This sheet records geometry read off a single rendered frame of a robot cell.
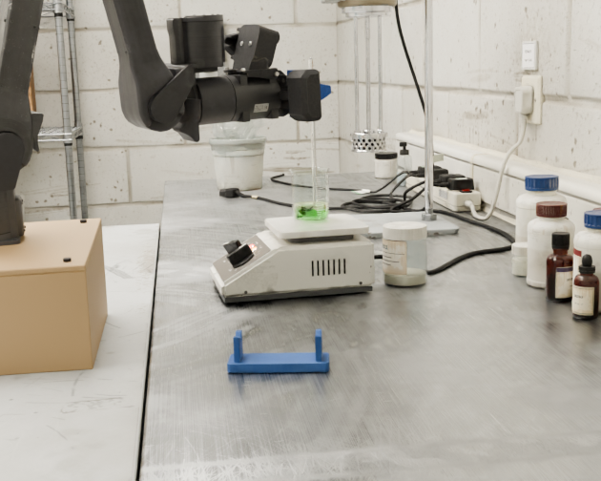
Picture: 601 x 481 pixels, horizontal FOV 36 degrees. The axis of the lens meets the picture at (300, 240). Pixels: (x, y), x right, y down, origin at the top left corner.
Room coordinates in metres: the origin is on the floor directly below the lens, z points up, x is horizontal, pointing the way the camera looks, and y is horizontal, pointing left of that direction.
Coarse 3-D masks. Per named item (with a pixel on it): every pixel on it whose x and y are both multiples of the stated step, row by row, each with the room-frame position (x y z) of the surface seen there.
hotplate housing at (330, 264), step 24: (264, 240) 1.20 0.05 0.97; (288, 240) 1.17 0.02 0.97; (312, 240) 1.16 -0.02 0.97; (336, 240) 1.17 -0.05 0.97; (360, 240) 1.16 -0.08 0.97; (264, 264) 1.13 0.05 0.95; (288, 264) 1.14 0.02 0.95; (312, 264) 1.14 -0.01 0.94; (336, 264) 1.15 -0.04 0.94; (360, 264) 1.16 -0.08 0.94; (240, 288) 1.12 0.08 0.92; (264, 288) 1.13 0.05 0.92; (288, 288) 1.14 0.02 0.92; (312, 288) 1.14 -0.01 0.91; (336, 288) 1.15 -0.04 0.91; (360, 288) 1.16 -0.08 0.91
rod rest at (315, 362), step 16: (240, 336) 0.88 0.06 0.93; (320, 336) 0.86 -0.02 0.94; (240, 352) 0.87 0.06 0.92; (320, 352) 0.86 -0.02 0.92; (240, 368) 0.86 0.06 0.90; (256, 368) 0.86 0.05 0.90; (272, 368) 0.86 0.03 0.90; (288, 368) 0.86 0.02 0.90; (304, 368) 0.86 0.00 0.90; (320, 368) 0.85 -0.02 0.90
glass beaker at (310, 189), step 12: (300, 168) 1.25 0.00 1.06; (324, 168) 1.21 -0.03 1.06; (300, 180) 1.20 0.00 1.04; (312, 180) 1.20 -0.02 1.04; (324, 180) 1.21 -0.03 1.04; (300, 192) 1.21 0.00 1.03; (312, 192) 1.20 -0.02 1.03; (324, 192) 1.21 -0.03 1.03; (300, 204) 1.21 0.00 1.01; (312, 204) 1.20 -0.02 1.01; (324, 204) 1.21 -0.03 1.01; (300, 216) 1.21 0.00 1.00; (312, 216) 1.20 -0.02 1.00; (324, 216) 1.21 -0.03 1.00
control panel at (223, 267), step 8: (248, 240) 1.24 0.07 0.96; (256, 240) 1.22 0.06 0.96; (256, 248) 1.18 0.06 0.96; (264, 248) 1.16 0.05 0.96; (224, 256) 1.24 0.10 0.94; (256, 256) 1.15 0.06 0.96; (216, 264) 1.22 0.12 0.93; (224, 264) 1.20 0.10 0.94; (248, 264) 1.13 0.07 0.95; (224, 272) 1.16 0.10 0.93; (232, 272) 1.14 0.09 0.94; (224, 280) 1.13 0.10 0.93
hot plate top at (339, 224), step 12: (336, 216) 1.26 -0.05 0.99; (348, 216) 1.25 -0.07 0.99; (276, 228) 1.17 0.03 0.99; (288, 228) 1.17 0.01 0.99; (300, 228) 1.17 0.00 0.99; (312, 228) 1.16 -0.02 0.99; (324, 228) 1.16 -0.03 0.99; (336, 228) 1.16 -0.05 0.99; (348, 228) 1.16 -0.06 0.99; (360, 228) 1.16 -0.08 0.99
